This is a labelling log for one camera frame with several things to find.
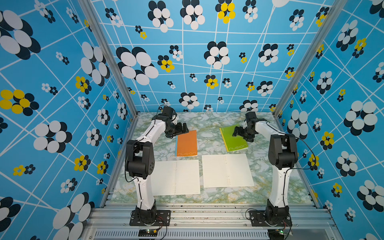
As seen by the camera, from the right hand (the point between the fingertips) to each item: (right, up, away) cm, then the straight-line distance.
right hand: (240, 135), depth 104 cm
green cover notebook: (-6, -5, -3) cm, 8 cm away
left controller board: (-55, -45, -32) cm, 78 cm away
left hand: (-39, +4, -9) cm, 41 cm away
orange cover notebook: (-38, -6, -5) cm, 39 cm away
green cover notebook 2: (-43, -24, -18) cm, 53 cm away
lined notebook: (-13, -20, -15) cm, 29 cm away
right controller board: (+6, -44, -35) cm, 57 cm away
